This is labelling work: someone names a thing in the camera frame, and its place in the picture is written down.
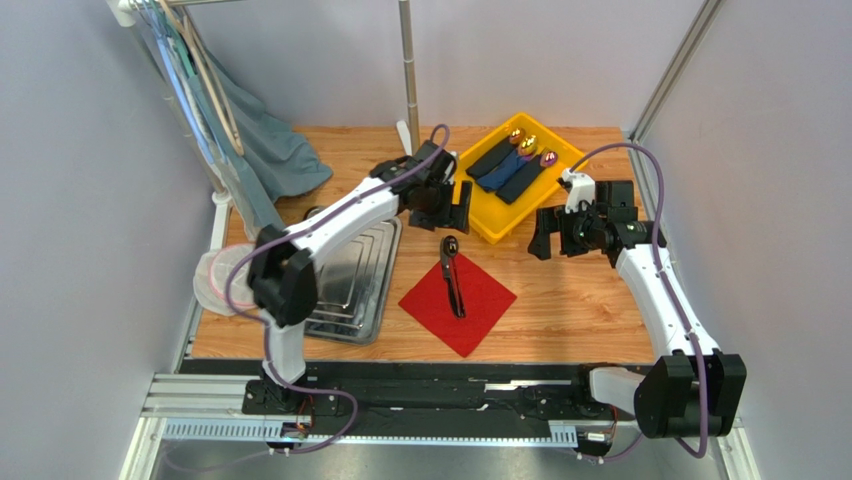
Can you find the black napkin roll gold spoon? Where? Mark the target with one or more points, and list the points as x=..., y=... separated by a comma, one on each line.
x=496, y=154

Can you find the white clothes rack post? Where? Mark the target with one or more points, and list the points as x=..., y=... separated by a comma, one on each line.
x=124, y=13

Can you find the yellow plastic bin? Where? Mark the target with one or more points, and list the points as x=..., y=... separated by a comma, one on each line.
x=491, y=218

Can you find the red paper napkin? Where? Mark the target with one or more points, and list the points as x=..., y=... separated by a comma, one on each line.
x=484, y=299

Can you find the grey-blue hanging cloth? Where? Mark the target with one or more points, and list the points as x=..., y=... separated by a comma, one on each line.
x=278, y=162

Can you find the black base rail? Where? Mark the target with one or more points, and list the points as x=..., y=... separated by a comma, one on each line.
x=450, y=400

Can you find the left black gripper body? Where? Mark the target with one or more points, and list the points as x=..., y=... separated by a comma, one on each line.
x=435, y=212

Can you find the blue napkin roll gold spoon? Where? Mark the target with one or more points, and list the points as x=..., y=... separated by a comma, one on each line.
x=510, y=165

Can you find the black knife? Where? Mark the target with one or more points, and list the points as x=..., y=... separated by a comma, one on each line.
x=455, y=294

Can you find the wooden clothes hanger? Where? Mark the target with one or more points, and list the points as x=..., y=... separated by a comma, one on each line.
x=185, y=26

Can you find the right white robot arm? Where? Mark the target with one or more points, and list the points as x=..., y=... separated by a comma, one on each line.
x=693, y=389

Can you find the metal pole white base stand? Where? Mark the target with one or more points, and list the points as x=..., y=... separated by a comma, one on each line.
x=408, y=130

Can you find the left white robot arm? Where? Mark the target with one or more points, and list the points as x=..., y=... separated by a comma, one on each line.
x=284, y=266

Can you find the aluminium frame post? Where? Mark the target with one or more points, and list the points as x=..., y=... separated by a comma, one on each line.
x=700, y=25

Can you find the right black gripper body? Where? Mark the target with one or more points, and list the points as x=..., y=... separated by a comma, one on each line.
x=555, y=230

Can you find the metal tray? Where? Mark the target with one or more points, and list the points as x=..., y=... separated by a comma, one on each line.
x=354, y=285

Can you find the white pink mesh cover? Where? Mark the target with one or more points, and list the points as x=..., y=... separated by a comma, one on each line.
x=211, y=274

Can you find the black napkin roll purple spoon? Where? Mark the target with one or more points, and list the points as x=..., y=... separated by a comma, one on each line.
x=519, y=182

